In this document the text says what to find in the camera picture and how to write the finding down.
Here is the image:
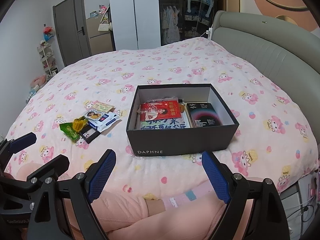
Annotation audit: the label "beige cabinet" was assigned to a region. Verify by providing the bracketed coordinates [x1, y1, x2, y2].
[86, 15, 113, 55]

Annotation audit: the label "yellow plastic jelly cup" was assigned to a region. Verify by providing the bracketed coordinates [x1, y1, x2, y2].
[72, 119, 88, 132]

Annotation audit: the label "grey bedside cabinet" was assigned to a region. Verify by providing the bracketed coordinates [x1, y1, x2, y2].
[279, 172, 320, 220]

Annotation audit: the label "white wardrobe door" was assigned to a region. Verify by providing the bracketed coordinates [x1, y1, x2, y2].
[109, 0, 160, 52]

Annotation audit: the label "black screen protector box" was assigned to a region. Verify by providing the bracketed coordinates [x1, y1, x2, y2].
[186, 102, 223, 128]

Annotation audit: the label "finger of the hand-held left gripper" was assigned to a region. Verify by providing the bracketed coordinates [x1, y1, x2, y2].
[0, 132, 37, 173]
[17, 154, 70, 188]

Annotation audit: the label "glass display cabinet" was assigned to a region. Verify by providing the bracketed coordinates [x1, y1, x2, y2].
[157, 0, 218, 45]

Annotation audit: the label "yellow printed card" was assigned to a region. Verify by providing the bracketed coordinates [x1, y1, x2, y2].
[88, 100, 115, 114]

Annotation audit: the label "white blue wet wipes pack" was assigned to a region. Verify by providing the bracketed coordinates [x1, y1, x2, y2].
[96, 111, 122, 132]

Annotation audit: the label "person's pink pajama pants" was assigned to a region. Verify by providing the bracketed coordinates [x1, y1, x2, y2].
[62, 180, 240, 240]

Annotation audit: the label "blue lettered printed packet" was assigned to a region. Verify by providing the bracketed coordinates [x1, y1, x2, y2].
[136, 116, 190, 130]

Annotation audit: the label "pink printed blanket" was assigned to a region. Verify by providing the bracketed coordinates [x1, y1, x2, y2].
[5, 36, 319, 205]

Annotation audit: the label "white shelf rack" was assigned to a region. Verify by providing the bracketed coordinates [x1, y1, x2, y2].
[37, 44, 59, 77]

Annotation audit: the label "black clear-lid case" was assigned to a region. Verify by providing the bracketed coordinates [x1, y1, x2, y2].
[79, 126, 100, 144]

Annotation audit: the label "black cardboard box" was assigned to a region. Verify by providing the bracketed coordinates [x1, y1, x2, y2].
[126, 83, 240, 157]

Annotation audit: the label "red blue toy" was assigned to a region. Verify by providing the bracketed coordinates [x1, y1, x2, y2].
[42, 26, 54, 43]

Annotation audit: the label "red printed packet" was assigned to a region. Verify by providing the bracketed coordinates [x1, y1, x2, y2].
[140, 100, 184, 122]

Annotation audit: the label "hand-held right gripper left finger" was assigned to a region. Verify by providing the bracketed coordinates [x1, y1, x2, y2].
[27, 149, 117, 240]

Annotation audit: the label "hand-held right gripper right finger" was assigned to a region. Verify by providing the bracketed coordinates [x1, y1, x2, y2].
[202, 151, 295, 240]

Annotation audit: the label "green snack packet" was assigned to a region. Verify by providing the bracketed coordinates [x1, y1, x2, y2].
[59, 121, 80, 143]

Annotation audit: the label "grey green bed headboard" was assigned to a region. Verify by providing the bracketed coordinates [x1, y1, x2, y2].
[211, 10, 320, 125]

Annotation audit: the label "grey door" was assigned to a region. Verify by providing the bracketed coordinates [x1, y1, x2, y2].
[52, 0, 92, 67]

